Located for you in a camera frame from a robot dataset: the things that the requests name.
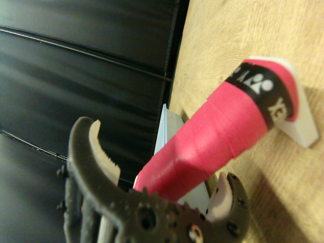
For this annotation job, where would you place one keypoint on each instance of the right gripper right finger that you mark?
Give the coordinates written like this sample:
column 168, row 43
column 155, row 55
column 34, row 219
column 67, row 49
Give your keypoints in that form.
column 240, row 207

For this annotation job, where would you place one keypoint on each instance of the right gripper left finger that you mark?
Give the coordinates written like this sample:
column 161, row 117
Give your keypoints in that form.
column 83, row 162

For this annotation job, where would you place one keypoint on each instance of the blue litter tray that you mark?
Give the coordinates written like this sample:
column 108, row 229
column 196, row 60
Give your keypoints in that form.
column 172, row 126

